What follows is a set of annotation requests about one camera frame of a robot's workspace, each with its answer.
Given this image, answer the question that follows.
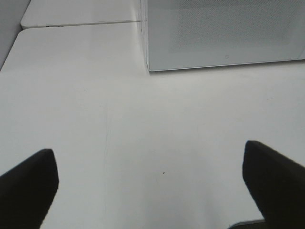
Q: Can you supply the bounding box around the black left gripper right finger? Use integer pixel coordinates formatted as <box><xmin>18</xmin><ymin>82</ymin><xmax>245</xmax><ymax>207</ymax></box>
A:
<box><xmin>242</xmin><ymin>140</ymin><xmax>305</xmax><ymax>229</ymax></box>

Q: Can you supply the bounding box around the white microwave door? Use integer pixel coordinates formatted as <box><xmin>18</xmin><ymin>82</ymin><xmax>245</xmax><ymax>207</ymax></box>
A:
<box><xmin>145</xmin><ymin>0</ymin><xmax>305</xmax><ymax>72</ymax></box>

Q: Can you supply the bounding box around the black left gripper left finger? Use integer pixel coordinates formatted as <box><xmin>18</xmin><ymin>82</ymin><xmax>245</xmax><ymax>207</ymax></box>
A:
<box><xmin>0</xmin><ymin>149</ymin><xmax>59</xmax><ymax>229</ymax></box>

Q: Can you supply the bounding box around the white microwave oven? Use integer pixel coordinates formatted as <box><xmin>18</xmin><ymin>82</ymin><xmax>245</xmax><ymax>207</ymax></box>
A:
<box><xmin>137</xmin><ymin>0</ymin><xmax>305</xmax><ymax>72</ymax></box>

